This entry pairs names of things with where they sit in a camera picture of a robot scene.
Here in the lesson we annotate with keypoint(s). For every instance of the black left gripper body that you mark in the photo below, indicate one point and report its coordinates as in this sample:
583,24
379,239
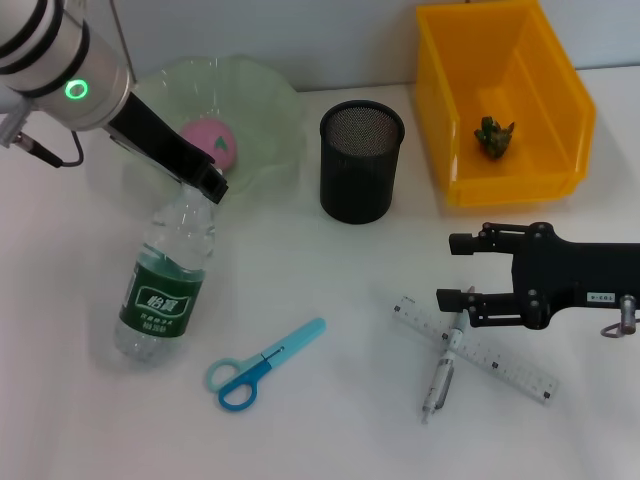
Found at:
152,130

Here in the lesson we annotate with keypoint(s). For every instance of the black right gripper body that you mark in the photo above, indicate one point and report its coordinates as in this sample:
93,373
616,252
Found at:
575,272

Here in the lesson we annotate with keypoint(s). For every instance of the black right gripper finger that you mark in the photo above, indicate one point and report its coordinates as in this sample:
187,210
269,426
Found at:
447,300
460,244

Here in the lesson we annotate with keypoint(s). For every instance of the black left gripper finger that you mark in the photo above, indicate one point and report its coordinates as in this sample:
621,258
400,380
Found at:
207,177

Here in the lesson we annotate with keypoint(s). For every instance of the pink toy peach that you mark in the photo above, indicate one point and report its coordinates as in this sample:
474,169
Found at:
210,145

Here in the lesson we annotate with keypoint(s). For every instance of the small green toy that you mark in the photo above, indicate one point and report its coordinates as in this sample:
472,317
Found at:
494,137

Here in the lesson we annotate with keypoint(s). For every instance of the clear green-label water bottle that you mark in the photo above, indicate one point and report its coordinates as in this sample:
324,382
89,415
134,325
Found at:
162,300

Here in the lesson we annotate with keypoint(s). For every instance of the blue scissors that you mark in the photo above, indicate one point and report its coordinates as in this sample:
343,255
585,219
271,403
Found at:
270,357

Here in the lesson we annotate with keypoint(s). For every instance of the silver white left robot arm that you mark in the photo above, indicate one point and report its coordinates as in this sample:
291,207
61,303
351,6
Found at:
55,55

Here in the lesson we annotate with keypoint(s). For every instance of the green glass fruit plate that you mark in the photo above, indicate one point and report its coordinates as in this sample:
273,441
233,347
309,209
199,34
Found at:
265,115

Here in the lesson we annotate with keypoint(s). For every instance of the silver pen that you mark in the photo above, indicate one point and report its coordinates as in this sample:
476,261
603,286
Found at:
437,387

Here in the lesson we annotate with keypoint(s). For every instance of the clear plastic ruler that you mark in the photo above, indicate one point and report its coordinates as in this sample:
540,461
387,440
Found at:
510,372

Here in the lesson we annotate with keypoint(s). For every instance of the black mesh pen holder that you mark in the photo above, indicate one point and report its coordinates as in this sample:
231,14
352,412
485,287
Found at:
360,170

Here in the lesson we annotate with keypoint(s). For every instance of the yellow plastic bin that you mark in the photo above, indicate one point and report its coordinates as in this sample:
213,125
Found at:
530,175

